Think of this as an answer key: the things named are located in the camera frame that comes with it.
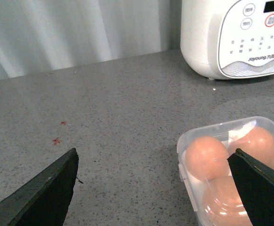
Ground white Joyoung electric cooker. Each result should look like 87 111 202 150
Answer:
180 0 274 80

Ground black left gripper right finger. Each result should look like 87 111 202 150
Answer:
227 148 274 226

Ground clear plastic egg box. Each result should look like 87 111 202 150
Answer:
177 116 274 226

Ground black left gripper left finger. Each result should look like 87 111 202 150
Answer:
0 148 79 226

